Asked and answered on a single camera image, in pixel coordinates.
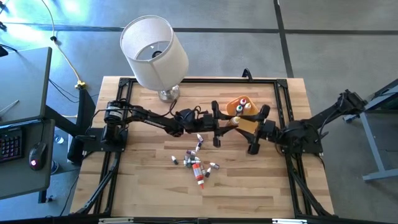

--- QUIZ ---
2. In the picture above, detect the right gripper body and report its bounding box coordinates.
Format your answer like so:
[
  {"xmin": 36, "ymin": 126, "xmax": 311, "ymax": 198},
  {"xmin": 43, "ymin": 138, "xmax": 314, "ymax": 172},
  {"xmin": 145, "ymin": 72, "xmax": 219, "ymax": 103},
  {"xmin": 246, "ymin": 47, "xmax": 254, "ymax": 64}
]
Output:
[{"xmin": 258, "ymin": 119, "xmax": 278, "ymax": 142}]

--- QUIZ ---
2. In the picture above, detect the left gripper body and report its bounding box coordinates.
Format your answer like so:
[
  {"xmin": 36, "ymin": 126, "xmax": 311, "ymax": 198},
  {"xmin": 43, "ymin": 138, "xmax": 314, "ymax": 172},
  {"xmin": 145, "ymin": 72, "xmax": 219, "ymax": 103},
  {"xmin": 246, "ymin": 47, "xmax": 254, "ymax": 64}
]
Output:
[{"xmin": 198, "ymin": 113, "xmax": 221, "ymax": 134}]

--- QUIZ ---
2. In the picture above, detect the yellow plastic basket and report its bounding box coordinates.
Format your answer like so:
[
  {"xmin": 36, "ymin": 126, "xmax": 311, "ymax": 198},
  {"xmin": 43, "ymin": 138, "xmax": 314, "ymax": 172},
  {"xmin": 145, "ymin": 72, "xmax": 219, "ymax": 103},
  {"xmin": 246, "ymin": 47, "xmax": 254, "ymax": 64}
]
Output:
[{"xmin": 226, "ymin": 95, "xmax": 261, "ymax": 133}]

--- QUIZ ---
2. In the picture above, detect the orange-capped red coloring bottle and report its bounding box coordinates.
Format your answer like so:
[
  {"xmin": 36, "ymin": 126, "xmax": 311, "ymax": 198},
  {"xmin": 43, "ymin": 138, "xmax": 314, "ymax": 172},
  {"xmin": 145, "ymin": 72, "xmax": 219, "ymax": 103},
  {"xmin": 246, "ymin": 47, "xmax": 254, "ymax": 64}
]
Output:
[{"xmin": 192, "ymin": 162, "xmax": 206, "ymax": 190}]

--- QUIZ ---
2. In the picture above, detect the black clamp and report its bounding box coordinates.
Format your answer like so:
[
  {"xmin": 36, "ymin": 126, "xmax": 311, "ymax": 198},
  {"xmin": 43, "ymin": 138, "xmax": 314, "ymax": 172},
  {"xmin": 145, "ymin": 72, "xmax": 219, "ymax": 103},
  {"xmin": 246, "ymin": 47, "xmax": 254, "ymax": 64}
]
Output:
[{"xmin": 241, "ymin": 68, "xmax": 254, "ymax": 82}]

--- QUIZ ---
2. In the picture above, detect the white shade silver table lamp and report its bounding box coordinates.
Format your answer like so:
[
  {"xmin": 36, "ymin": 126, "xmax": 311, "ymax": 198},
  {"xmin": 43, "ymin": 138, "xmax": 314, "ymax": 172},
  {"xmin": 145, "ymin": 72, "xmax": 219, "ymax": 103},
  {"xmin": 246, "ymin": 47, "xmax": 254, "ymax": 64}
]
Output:
[{"xmin": 119, "ymin": 14, "xmax": 190, "ymax": 103}]

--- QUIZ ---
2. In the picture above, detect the gray side table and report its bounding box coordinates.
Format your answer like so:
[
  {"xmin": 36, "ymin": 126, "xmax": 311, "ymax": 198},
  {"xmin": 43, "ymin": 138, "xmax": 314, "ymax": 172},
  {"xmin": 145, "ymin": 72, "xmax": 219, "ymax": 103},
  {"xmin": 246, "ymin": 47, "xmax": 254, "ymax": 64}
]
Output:
[{"xmin": 343, "ymin": 78, "xmax": 398, "ymax": 182}]

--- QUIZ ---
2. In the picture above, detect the black desk leg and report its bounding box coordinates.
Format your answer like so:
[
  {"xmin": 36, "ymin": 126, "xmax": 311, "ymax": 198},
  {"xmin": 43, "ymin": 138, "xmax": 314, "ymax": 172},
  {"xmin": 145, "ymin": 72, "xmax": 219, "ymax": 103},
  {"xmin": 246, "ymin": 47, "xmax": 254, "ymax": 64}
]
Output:
[{"xmin": 43, "ymin": 88, "xmax": 97, "ymax": 166}]

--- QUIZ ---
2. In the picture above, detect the black computer mouse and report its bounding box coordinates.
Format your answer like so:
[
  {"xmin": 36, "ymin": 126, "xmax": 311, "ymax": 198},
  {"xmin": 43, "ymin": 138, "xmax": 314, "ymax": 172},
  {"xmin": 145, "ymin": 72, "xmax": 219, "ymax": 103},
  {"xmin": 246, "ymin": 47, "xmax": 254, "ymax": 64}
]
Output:
[{"xmin": 28, "ymin": 142, "xmax": 49, "ymax": 171}]

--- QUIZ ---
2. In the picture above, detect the gray keyboard desk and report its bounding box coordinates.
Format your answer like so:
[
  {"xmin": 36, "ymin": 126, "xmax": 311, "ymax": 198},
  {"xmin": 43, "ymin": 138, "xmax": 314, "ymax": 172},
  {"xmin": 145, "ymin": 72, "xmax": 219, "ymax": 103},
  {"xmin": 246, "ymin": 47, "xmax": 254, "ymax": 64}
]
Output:
[{"xmin": 0, "ymin": 119, "xmax": 56, "ymax": 200}]

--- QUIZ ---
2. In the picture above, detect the black keyboard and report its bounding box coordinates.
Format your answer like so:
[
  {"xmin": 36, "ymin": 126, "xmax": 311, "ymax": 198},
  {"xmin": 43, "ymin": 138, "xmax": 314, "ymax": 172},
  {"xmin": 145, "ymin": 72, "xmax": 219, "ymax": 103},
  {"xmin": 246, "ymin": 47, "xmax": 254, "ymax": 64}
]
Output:
[{"xmin": 0, "ymin": 127, "xmax": 24, "ymax": 163}]

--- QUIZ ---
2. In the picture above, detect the silver pen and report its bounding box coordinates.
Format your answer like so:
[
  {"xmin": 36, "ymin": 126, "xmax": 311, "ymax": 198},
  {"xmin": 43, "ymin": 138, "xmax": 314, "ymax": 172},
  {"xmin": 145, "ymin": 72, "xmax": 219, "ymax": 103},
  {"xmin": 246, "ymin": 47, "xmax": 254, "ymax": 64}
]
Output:
[{"xmin": 0, "ymin": 99, "xmax": 20, "ymax": 114}]

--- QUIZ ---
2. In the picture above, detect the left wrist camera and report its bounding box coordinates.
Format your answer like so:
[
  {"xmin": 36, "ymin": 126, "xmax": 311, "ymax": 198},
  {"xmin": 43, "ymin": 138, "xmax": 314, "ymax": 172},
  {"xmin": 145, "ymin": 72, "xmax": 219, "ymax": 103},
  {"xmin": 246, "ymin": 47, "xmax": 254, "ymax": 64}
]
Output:
[{"xmin": 177, "ymin": 108, "xmax": 198, "ymax": 125}]

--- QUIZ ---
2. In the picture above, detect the black aluminium table frame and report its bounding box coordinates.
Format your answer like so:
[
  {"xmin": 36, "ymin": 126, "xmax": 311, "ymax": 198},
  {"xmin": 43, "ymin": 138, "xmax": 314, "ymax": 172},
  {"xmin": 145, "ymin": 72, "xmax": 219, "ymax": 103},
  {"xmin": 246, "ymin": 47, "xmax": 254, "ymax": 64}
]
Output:
[{"xmin": 71, "ymin": 77, "xmax": 335, "ymax": 224}]

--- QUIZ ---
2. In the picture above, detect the yellow cable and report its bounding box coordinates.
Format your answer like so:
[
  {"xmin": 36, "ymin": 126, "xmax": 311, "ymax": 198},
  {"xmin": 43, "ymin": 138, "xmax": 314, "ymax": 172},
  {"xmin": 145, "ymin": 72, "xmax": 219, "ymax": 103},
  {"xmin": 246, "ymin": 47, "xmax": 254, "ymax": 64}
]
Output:
[{"xmin": 40, "ymin": 0, "xmax": 87, "ymax": 90}]

